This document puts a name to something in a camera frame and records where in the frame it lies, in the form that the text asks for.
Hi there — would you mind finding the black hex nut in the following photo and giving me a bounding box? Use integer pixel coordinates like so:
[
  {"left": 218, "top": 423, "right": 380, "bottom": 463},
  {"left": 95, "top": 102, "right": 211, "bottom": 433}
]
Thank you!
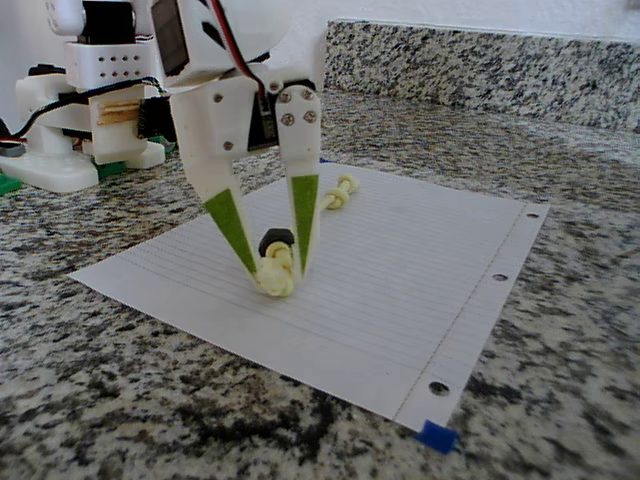
[{"left": 258, "top": 227, "right": 295, "bottom": 256}]

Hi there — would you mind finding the yellow-green knotted cord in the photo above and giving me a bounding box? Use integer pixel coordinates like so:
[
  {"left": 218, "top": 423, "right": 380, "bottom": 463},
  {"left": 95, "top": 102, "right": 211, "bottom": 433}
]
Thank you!
[{"left": 255, "top": 173, "right": 361, "bottom": 300}]

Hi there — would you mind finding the green black clamp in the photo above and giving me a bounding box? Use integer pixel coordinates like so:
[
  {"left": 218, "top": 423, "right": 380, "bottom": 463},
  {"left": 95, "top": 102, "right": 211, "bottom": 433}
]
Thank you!
[{"left": 147, "top": 133, "right": 179, "bottom": 154}]

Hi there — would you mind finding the lined white paper sheet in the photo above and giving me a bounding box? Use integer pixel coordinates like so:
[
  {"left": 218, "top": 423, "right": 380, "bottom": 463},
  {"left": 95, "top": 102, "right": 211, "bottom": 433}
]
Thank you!
[{"left": 68, "top": 163, "right": 551, "bottom": 432}]

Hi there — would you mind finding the red black servo wire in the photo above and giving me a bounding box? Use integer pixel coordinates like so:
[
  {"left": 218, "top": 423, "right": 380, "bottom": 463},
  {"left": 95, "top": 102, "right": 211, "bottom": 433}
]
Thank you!
[{"left": 208, "top": 0, "right": 267, "bottom": 99}]

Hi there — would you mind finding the black cable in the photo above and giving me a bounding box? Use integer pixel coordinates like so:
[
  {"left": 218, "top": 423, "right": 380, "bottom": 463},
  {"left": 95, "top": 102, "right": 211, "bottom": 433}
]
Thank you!
[{"left": 0, "top": 74, "right": 171, "bottom": 146}]

